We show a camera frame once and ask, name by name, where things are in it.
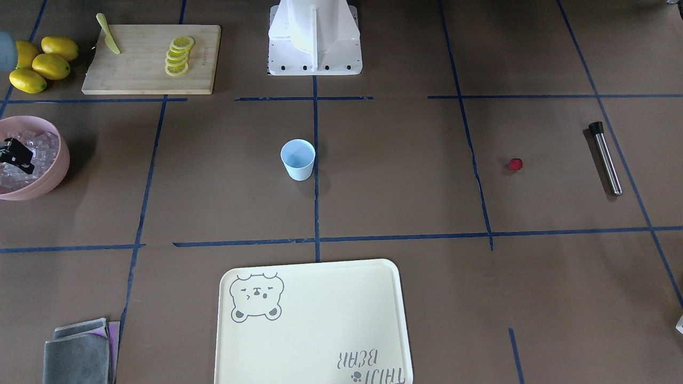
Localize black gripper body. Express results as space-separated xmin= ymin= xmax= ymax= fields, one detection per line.
xmin=1 ymin=138 xmax=35 ymax=175

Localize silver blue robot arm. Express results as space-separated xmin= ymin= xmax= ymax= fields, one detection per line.
xmin=1 ymin=31 xmax=35 ymax=175

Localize pink bowl of ice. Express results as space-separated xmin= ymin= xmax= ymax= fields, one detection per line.
xmin=1 ymin=116 xmax=70 ymax=200

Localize light blue plastic cup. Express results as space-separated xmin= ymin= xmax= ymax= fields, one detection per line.
xmin=280 ymin=139 xmax=316 ymax=181

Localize yellow-green plastic knife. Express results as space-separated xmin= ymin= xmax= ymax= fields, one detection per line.
xmin=96 ymin=13 xmax=121 ymax=54

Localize wooden cutting board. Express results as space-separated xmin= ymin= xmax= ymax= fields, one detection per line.
xmin=82 ymin=25 xmax=221 ymax=95

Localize lemon slices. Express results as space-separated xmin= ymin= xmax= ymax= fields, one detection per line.
xmin=164 ymin=36 xmax=195 ymax=76

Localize grey folded cloth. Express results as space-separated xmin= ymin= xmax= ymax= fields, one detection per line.
xmin=42 ymin=317 xmax=121 ymax=383

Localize cream bear print tray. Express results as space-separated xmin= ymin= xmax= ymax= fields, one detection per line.
xmin=213 ymin=259 xmax=414 ymax=383

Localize red strawberry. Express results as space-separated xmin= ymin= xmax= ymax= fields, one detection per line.
xmin=507 ymin=158 xmax=523 ymax=172

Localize steel muddler black tip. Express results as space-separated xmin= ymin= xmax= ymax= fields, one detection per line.
xmin=589 ymin=121 xmax=623 ymax=196

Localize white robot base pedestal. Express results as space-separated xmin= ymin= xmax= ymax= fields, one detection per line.
xmin=267 ymin=1 xmax=363 ymax=76

